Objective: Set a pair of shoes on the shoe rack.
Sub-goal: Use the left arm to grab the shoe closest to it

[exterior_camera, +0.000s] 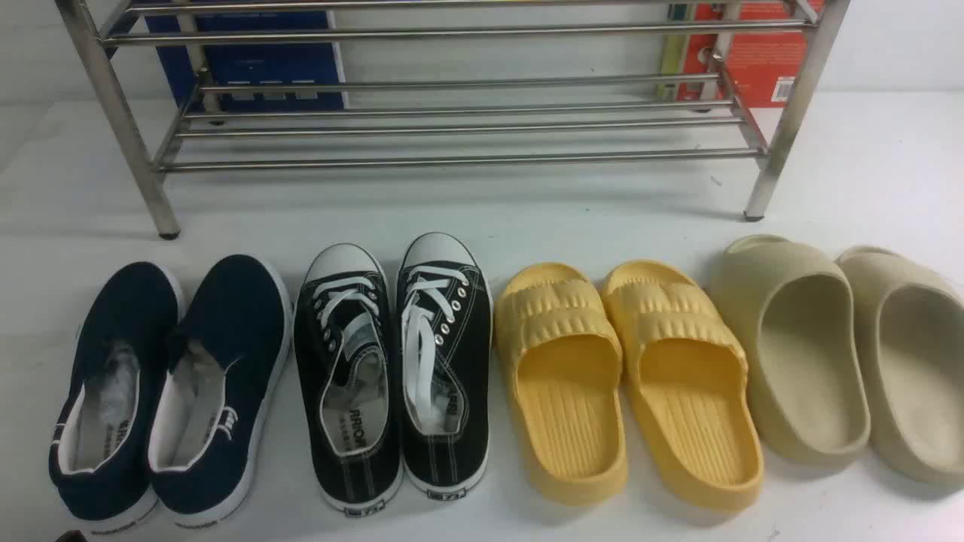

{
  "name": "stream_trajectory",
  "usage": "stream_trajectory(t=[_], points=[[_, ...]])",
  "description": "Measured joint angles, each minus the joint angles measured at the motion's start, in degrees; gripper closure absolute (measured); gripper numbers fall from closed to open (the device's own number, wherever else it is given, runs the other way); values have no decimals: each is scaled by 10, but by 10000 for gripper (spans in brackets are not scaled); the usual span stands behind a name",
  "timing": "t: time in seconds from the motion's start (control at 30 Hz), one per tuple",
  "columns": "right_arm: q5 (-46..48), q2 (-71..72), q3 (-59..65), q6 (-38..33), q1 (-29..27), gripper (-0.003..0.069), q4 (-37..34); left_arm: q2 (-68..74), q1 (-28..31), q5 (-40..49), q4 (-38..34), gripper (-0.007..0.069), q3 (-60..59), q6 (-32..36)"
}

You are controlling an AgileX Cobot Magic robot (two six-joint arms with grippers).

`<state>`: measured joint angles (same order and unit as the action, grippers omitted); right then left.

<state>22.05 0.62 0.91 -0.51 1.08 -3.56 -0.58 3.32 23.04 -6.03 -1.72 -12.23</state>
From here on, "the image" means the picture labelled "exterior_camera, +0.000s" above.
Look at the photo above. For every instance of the blue box behind rack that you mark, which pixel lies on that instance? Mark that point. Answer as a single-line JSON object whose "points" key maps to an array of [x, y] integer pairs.
{"points": [[262, 64]]}

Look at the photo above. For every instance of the black canvas sneaker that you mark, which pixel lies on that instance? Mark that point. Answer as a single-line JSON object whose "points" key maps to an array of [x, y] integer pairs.
{"points": [[342, 350], [444, 334]]}

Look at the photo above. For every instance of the yellow slide slipper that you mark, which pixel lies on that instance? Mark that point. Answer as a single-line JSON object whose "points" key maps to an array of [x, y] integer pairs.
{"points": [[687, 377], [562, 366]]}

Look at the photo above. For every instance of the left yellow slide slipper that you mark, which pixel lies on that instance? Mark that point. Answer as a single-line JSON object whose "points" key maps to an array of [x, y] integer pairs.
{"points": [[562, 366]]}

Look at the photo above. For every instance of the beige foam slipper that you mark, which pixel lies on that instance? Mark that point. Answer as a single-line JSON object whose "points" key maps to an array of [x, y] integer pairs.
{"points": [[908, 337], [791, 308]]}

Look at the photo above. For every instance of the left black canvas sneaker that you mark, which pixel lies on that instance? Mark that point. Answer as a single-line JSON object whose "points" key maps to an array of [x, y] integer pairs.
{"points": [[342, 350]]}

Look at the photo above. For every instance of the right beige foam slipper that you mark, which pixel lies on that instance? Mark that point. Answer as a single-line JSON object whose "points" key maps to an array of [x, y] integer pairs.
{"points": [[908, 337]]}

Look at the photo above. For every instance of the stainless steel shoe rack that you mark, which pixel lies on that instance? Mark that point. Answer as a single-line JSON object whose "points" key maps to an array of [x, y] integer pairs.
{"points": [[171, 23]]}

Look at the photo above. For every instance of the red box behind rack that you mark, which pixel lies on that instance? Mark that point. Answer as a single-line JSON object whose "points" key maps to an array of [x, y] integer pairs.
{"points": [[764, 66]]}

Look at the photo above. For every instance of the left beige foam slipper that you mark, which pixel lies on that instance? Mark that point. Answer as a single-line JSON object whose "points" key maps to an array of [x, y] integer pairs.
{"points": [[791, 308]]}

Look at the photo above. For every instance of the right black canvas sneaker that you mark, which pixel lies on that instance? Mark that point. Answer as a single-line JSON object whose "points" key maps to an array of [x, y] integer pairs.
{"points": [[444, 334]]}

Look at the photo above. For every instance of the right yellow slide slipper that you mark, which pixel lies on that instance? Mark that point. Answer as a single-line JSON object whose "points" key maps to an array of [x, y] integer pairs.
{"points": [[687, 377]]}

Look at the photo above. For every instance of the navy slip-on shoe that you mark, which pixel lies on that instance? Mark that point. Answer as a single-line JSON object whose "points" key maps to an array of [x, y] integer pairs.
{"points": [[97, 457], [225, 357]]}

